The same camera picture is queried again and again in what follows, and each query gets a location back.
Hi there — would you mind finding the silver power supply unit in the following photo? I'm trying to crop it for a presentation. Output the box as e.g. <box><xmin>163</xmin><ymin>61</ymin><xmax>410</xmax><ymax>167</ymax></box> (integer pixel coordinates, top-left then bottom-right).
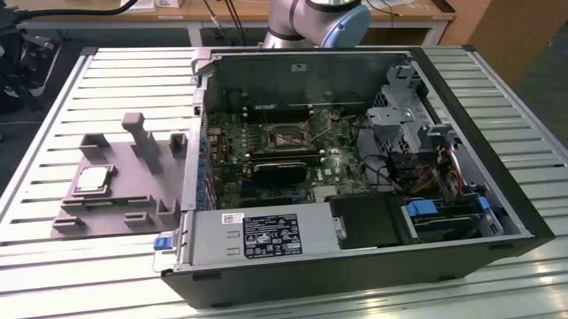
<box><xmin>174</xmin><ymin>202</ymin><xmax>344</xmax><ymax>266</ymax></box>

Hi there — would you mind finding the black equipment stand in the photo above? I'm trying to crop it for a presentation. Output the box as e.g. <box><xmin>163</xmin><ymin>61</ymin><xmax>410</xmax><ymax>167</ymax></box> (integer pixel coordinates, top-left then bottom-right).
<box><xmin>0</xmin><ymin>0</ymin><xmax>72</xmax><ymax>116</ymax></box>

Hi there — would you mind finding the grey metal drive cage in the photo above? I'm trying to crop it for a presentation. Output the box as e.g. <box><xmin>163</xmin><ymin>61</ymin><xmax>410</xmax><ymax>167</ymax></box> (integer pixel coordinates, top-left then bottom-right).
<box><xmin>365</xmin><ymin>64</ymin><xmax>459</xmax><ymax>154</ymax></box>

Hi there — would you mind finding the metal socket cover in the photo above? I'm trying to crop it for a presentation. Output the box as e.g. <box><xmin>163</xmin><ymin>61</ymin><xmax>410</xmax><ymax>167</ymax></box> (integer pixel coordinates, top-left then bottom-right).
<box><xmin>302</xmin><ymin>109</ymin><xmax>345</xmax><ymax>142</ymax></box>

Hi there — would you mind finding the black plastic shroud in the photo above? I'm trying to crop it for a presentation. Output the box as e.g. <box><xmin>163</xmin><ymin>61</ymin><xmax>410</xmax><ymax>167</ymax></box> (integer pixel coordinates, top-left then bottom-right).
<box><xmin>329</xmin><ymin>195</ymin><xmax>410</xmax><ymax>250</ymax></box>

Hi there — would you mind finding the grey parts rack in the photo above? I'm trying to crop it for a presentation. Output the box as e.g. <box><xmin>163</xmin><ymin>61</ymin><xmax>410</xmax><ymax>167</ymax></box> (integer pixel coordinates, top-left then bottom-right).
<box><xmin>52</xmin><ymin>112</ymin><xmax>189</xmax><ymax>239</ymax></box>

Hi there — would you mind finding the silver square CPU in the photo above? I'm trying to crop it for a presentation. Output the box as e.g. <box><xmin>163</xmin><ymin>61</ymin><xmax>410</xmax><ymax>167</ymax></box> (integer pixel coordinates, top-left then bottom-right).
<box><xmin>75</xmin><ymin>165</ymin><xmax>112</xmax><ymax>193</ymax></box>

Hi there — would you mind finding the CPU socket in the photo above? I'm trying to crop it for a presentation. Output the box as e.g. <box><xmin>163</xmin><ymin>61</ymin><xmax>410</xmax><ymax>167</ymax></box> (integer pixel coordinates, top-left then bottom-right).
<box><xmin>265</xmin><ymin>124</ymin><xmax>308</xmax><ymax>151</ymax></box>

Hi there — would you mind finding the thin metal locking lever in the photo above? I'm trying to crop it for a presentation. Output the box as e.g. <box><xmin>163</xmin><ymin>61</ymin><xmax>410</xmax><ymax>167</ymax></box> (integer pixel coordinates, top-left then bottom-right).
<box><xmin>310</xmin><ymin>124</ymin><xmax>334</xmax><ymax>142</ymax></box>

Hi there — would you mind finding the coloured wire bundle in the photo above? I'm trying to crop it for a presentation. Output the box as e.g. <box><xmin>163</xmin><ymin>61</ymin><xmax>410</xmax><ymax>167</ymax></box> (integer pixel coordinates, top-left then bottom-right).
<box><xmin>408</xmin><ymin>139</ymin><xmax>472</xmax><ymax>203</ymax></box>

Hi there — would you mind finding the blue disk carrier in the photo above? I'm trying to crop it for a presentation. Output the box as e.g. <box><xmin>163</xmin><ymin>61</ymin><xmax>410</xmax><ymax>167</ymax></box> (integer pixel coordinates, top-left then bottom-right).
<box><xmin>404</xmin><ymin>195</ymin><xmax>491</xmax><ymax>240</ymax></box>

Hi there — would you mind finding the wooden desk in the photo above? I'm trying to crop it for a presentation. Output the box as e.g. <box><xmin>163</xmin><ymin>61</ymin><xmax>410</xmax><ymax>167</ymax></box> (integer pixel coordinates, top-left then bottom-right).
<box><xmin>18</xmin><ymin>0</ymin><xmax>459</xmax><ymax>47</ymax></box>

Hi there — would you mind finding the black cable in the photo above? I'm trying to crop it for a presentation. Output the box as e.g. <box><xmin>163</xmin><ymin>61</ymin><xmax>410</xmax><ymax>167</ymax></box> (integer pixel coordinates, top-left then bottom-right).
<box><xmin>12</xmin><ymin>0</ymin><xmax>139</xmax><ymax>19</ymax></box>

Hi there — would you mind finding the black RAM slot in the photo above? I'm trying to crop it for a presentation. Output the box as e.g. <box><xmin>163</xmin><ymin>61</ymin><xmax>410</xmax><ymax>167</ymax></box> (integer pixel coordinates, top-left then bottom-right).
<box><xmin>247</xmin><ymin>149</ymin><xmax>321</xmax><ymax>158</ymax></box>
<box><xmin>243</xmin><ymin>105</ymin><xmax>313</xmax><ymax>122</ymax></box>

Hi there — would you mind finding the wooden cabinet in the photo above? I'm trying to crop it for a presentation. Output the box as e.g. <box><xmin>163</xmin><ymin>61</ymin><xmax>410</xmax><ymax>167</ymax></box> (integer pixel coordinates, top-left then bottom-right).
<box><xmin>439</xmin><ymin>0</ymin><xmax>568</xmax><ymax>86</ymax></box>

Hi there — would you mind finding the black open PC case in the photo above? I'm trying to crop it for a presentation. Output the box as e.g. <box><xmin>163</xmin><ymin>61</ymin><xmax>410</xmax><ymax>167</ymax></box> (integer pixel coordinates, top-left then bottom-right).
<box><xmin>153</xmin><ymin>46</ymin><xmax>556</xmax><ymax>310</ymax></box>

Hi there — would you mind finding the green motherboard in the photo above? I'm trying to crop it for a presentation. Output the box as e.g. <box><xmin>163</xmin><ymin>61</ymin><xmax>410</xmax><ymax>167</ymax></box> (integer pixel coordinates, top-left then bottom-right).
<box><xmin>199</xmin><ymin>106</ymin><xmax>392</xmax><ymax>211</ymax></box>

